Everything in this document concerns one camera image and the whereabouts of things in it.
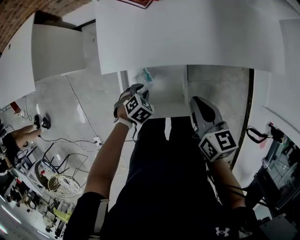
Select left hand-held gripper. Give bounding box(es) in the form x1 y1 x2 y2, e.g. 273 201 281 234
120 83 155 125

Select person's right forearm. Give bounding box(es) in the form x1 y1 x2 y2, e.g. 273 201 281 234
207 159 247 209

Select black floor cable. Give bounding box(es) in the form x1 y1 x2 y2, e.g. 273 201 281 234
38 135 99 147

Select clear plastic bag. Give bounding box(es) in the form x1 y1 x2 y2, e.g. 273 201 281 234
133 67 154 89

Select black device cables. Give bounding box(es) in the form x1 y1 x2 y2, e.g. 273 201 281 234
206 168 249 211

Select white wristband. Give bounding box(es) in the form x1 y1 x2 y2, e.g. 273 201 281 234
113 116 133 129

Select white drawer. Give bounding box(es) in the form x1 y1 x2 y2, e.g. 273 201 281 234
119 65 190 119

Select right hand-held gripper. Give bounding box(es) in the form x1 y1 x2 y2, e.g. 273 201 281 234
189 96 239 162

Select person's left hand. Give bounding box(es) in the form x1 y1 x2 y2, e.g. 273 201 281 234
113 90 132 123

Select wire chair with patterned cushion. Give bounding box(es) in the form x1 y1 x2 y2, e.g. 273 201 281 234
35 152 83 199

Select person's left forearm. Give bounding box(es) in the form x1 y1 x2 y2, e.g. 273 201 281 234
83 123 132 202

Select small white desk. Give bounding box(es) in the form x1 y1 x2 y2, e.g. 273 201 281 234
0 13 86 110

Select person's dark shirt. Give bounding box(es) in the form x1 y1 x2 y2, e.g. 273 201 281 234
63 117 258 240

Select grey box device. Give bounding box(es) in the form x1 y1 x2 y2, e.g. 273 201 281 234
257 215 300 240

